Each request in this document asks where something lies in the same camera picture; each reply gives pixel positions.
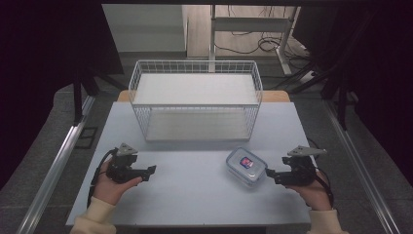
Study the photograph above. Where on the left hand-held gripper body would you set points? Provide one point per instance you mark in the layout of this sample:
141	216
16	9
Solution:
123	165

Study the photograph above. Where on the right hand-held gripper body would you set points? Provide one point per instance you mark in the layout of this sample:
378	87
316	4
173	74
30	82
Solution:
300	167

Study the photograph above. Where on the clear plastic food container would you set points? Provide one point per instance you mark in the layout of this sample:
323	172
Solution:
245	166

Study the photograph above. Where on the person's left hand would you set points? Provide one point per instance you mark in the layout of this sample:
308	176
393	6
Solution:
112	187

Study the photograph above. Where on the person's right hand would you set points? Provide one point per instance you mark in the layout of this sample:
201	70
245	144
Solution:
313	193

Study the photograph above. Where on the wooden board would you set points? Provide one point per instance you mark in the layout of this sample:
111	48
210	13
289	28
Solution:
274	96

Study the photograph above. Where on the black stand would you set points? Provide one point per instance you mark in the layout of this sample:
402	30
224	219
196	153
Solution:
337	94
81	94

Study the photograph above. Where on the aluminium rail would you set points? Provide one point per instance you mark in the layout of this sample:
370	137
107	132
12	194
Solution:
53	165
357	165

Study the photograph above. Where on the white metal desk frame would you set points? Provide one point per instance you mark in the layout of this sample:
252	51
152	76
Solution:
250	29

